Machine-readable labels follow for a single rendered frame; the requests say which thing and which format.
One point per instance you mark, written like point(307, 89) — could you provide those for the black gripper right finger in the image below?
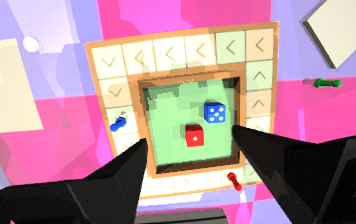
point(302, 176)

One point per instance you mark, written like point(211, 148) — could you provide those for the red die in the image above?
point(194, 135)

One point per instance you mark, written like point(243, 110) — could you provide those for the blue die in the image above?
point(214, 112)

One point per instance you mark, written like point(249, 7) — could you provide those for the green pawn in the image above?
point(320, 82)

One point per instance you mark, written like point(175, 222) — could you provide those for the blue pawn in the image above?
point(119, 123)

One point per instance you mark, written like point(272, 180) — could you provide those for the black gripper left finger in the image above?
point(108, 195)

